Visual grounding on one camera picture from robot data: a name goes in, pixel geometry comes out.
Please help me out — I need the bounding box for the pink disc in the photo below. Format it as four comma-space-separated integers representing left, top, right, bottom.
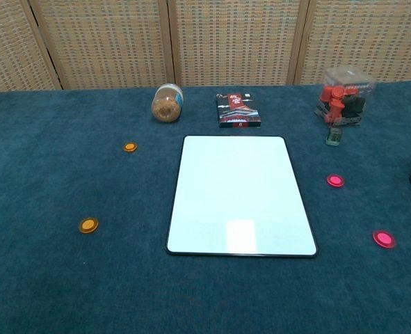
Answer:
325, 174, 346, 189
371, 229, 397, 249

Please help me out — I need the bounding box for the white rectangular board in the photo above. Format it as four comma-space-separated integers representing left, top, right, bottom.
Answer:
165, 134, 319, 259

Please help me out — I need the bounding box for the black red printed card box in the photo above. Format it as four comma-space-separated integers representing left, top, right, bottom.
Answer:
214, 92, 263, 129

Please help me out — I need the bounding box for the clear jar of brown granules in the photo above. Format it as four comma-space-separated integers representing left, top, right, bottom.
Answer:
150, 83, 185, 124

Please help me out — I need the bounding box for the woven rattan folding screen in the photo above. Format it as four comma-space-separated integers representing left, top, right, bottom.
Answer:
0, 0, 411, 94

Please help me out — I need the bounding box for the small dark green clip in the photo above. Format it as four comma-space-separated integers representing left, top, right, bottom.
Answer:
325, 126, 344, 147

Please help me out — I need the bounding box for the clear box of red black pieces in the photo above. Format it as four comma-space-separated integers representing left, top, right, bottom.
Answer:
313, 65, 376, 128

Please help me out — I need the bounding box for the teal felt table cloth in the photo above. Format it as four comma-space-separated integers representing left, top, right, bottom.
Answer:
0, 80, 411, 334

